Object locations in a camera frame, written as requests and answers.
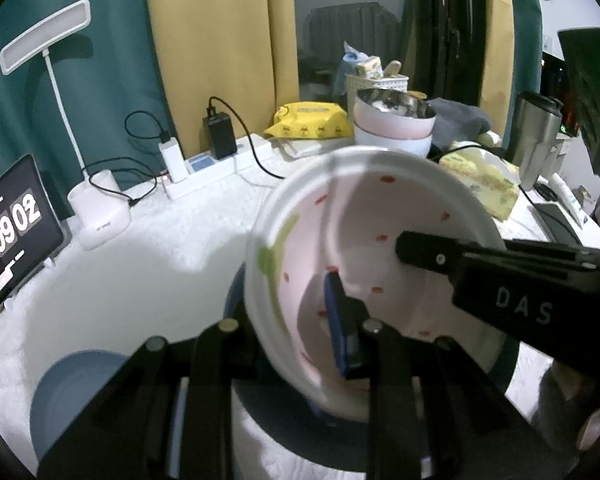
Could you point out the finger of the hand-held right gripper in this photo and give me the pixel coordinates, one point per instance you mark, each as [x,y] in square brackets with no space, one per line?
[425,252]

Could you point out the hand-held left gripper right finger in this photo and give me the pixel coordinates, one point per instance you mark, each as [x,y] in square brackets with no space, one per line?
[337,330]

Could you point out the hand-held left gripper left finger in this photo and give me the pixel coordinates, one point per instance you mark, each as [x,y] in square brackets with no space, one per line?
[215,360]

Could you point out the pink and white ceramic bowl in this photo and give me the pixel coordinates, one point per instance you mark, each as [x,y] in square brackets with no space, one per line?
[380,195]

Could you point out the large blue bowl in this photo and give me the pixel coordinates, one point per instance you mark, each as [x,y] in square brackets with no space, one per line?
[290,407]

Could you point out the blue plate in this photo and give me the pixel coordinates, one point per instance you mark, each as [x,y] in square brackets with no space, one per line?
[75,400]

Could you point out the black phone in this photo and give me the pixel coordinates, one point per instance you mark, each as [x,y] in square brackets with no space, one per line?
[557,220]

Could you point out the cheese-print tissue box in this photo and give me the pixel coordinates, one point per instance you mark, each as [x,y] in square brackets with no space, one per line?
[490,185]

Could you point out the light blue bowl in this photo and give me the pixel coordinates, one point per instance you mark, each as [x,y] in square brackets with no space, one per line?
[405,146]

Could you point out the white tube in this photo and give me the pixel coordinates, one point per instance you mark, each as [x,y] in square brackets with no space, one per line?
[570,197]

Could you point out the pink plastic bowl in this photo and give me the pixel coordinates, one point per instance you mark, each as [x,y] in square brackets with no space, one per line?
[390,127]

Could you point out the grey cloth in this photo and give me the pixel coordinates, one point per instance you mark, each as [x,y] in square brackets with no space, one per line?
[460,120]

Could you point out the steel bowl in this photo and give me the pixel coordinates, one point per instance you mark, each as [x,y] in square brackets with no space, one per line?
[395,102]

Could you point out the steel tumbler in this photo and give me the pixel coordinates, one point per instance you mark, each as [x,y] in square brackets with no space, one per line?
[532,140]

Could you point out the white basket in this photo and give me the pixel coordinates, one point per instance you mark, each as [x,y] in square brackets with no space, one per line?
[375,85]

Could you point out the yellow packet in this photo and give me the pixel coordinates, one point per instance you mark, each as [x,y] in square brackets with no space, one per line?
[310,120]

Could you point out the beige small item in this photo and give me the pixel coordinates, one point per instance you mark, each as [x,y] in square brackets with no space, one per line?
[392,68]

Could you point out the yellow printed pack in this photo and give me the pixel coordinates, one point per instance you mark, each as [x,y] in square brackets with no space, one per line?
[370,66]

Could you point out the white power strip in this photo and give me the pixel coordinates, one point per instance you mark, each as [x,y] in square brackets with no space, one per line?
[250,152]

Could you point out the white charger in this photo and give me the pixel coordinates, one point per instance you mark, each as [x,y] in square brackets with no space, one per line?
[174,160]

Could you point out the yellow curtain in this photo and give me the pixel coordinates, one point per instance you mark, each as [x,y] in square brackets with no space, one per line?
[220,35]
[497,60]

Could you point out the blue and white packet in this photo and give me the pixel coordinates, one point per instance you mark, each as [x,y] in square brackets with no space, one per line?
[350,60]

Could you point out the black computer case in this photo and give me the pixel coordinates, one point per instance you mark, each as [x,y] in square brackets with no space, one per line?
[555,75]

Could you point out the black charger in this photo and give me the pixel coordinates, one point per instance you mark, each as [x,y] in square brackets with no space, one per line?
[220,135]

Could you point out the tablet with clock display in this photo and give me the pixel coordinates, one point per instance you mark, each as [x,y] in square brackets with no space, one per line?
[15,230]

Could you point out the dark radiator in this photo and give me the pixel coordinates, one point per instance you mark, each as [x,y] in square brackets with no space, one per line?
[340,25]

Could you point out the teal curtain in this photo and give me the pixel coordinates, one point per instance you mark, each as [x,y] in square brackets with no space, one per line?
[105,60]
[525,20]

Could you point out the white desk lamp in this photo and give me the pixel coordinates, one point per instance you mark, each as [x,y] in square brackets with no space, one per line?
[45,35]

